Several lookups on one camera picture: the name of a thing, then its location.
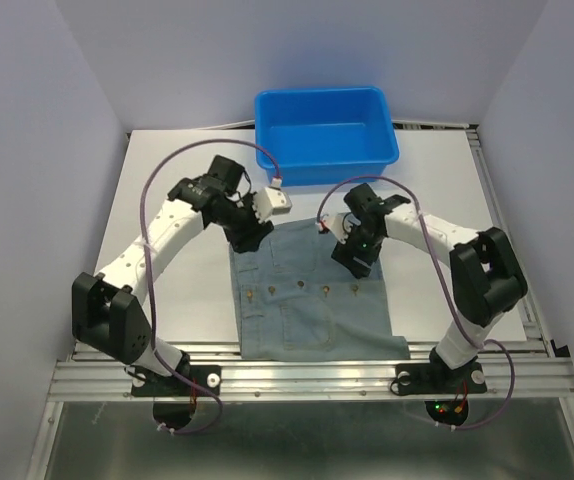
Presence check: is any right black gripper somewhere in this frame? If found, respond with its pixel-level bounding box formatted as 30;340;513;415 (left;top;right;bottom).
330;219;384;279

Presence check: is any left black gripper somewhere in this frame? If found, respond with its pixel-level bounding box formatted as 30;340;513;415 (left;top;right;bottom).
215;194;275;257

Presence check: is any light denim skirt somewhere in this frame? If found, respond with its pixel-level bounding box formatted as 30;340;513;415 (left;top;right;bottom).
229;219;410;362

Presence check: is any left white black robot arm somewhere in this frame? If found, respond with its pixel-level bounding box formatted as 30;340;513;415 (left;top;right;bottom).
72;155;291;394

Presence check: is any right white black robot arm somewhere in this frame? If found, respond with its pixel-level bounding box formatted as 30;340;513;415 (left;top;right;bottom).
316;182;528;396

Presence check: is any blue plastic bin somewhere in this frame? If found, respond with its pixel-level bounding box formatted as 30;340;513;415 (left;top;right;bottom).
254;86;400;187

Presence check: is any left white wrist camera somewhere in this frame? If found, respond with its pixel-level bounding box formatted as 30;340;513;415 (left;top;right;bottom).
252;186;292;223

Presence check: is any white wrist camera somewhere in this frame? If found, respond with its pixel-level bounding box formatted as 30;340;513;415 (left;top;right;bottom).
316;212;355;244
252;186;292;223

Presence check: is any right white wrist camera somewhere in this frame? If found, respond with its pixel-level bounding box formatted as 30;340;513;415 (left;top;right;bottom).
316;212;355;244

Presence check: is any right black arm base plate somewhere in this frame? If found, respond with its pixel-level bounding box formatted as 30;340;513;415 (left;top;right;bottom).
389;361;487;396

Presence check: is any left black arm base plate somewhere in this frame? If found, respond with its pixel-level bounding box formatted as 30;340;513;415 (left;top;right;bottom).
125;364;222;398

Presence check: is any aluminium extrusion frame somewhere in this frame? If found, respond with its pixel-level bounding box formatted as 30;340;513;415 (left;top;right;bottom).
26;119;574;480

